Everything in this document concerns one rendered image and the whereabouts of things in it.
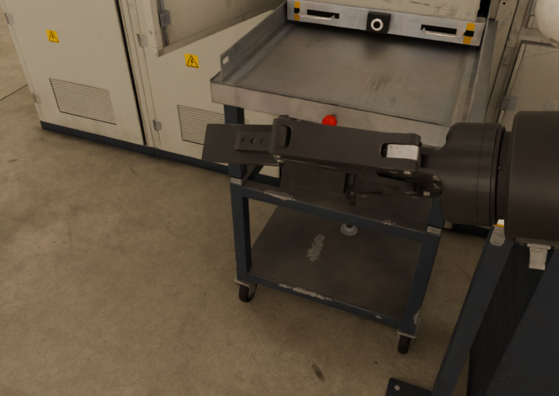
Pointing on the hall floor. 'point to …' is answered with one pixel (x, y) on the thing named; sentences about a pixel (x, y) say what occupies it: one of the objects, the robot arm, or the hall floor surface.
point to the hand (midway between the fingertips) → (260, 160)
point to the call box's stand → (458, 350)
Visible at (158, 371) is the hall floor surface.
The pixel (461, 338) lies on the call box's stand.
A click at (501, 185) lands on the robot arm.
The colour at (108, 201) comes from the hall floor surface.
